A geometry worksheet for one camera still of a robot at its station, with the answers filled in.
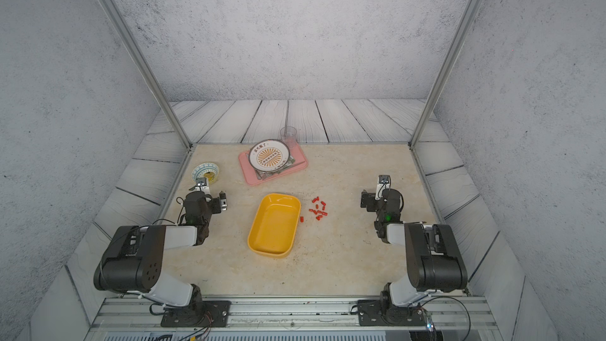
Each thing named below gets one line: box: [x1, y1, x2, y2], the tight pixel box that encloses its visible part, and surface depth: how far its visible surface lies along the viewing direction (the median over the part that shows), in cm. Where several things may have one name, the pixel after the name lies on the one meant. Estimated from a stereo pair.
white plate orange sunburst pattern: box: [247, 138, 291, 173], surface depth 117 cm
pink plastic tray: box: [238, 142, 309, 186], surface depth 114 cm
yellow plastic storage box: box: [247, 192, 302, 259], surface depth 93 cm
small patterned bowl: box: [190, 161, 221, 184], surface depth 110 cm
